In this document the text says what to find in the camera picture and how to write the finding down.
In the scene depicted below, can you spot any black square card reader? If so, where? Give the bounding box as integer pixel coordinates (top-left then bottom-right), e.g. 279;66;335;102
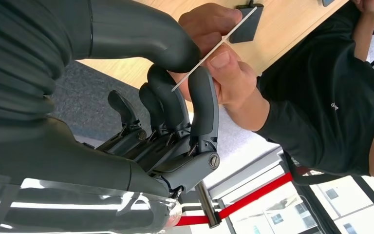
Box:
228;3;265;44

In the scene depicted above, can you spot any person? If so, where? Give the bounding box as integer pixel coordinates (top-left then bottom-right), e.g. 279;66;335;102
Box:
169;0;374;191

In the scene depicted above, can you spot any red barrier belt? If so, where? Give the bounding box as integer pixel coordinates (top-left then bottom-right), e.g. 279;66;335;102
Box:
175;172;295;227

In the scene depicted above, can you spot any chrome stanchion pole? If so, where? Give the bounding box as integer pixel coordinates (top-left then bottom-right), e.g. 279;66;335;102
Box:
194;180;222;229

